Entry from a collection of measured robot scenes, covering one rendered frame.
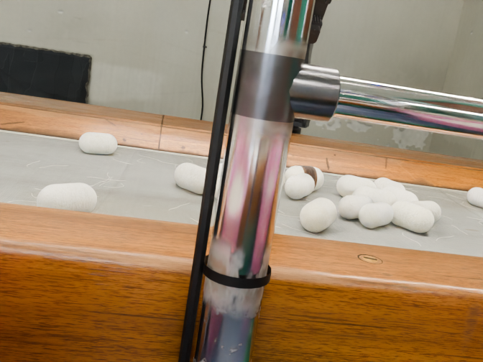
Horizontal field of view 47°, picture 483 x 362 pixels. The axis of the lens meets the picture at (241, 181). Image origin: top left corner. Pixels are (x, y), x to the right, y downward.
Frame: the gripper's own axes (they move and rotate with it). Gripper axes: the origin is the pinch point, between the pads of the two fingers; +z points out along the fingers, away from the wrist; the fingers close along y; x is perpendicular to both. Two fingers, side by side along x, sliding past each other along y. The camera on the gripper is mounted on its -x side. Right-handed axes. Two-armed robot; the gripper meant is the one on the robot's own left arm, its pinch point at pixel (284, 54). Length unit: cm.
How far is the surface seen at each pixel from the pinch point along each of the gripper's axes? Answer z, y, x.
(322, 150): 4.7, 6.4, 8.6
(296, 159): 6.4, 3.4, 8.7
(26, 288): 34.4, -15.6, -14.6
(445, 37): -168, 114, 113
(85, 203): 25.7, -15.0, -7.9
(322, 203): 22.8, 0.1, -6.6
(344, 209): 20.6, 3.1, -3.3
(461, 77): -148, 120, 119
